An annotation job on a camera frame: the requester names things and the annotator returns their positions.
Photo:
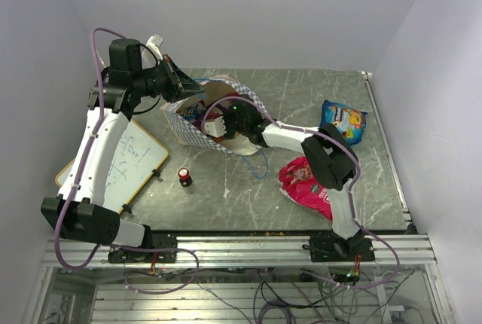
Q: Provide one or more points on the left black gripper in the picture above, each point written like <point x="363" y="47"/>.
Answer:
<point x="181" y="85"/>

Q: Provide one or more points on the blue checkered paper bag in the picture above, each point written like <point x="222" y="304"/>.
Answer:
<point x="203" y="132"/>

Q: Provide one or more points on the pink snack bag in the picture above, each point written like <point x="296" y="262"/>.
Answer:
<point x="297" y="183"/>

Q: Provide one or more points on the blue fruit candy bag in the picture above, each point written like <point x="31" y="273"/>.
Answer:
<point x="350" y="122"/>

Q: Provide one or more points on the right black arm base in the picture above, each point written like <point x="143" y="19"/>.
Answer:
<point x="330" y="249"/>

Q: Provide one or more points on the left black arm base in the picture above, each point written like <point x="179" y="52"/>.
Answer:
<point x="159" y="248"/>

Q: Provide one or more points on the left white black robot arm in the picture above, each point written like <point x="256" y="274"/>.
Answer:
<point x="136" y="70"/>

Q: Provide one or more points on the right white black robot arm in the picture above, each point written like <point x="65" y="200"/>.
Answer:
<point x="333" y="163"/>

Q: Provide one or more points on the red black small bottle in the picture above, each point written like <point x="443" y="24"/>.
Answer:
<point x="184" y="177"/>

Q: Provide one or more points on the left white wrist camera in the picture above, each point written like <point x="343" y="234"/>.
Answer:
<point x="154" y="43"/>

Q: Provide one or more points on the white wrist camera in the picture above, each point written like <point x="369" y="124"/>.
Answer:
<point x="154" y="43"/>
<point x="215" y="128"/>

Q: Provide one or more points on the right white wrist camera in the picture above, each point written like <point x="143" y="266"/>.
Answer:
<point x="215" y="128"/>

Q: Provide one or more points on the small whiteboard with yellow frame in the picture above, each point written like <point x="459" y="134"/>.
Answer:
<point x="138" y="155"/>

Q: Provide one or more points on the aluminium rail frame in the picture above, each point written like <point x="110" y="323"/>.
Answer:
<point x="224" y="252"/>

